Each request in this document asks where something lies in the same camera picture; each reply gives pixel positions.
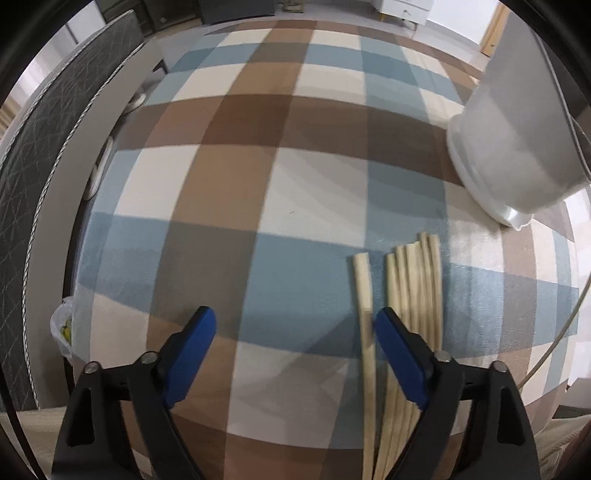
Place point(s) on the bundle of wooden chopsticks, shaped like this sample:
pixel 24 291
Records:
pixel 418 286

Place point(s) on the checkered blue brown tablecloth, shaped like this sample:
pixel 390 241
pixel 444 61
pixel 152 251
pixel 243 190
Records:
pixel 258 194

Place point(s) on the white dressing table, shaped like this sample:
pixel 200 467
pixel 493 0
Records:
pixel 401 10

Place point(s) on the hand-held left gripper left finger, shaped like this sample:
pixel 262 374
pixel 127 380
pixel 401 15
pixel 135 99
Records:
pixel 194 341

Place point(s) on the white round furniture foot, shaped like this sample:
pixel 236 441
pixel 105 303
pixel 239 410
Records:
pixel 137 100
pixel 94 181

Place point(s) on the white chopstick holder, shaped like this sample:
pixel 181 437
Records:
pixel 508 129

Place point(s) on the grey quilted chair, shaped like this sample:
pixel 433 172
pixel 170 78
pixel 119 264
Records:
pixel 41 152

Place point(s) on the wooden door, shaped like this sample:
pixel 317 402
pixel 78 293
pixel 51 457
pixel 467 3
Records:
pixel 493 30

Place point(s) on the light bamboo chopstick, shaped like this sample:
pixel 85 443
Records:
pixel 363 295

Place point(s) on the clear plastic bag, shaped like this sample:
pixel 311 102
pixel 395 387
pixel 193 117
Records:
pixel 63 330

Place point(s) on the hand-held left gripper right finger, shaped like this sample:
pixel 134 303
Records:
pixel 398 355

